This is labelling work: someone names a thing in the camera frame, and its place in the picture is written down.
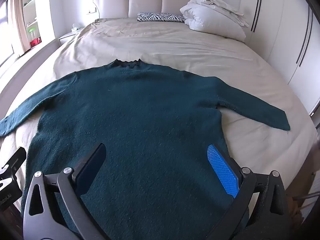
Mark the zebra print pillow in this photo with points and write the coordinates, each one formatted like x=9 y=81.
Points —
x=160 y=17

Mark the wall socket panel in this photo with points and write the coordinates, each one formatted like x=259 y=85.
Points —
x=91 y=10

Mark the white nightstand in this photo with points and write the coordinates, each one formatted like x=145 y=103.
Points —
x=66 y=38

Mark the bed with beige sheet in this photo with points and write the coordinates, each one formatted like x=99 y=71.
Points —
x=175 y=47

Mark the tissue box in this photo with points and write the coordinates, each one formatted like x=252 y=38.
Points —
x=74 y=28

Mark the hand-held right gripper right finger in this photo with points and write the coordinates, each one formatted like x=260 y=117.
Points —
x=222 y=171

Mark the beige curtain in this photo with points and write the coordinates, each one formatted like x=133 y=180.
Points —
x=18 y=17

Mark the white wall shelf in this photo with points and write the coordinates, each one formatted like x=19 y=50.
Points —
x=31 y=12

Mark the red box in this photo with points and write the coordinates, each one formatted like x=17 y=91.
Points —
x=35 y=42

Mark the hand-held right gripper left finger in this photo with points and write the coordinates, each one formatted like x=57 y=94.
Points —
x=93 y=167

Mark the dark teal knit sweater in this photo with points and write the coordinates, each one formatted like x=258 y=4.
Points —
x=140 y=120

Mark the white wardrobe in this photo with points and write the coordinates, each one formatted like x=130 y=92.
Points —
x=282 y=25

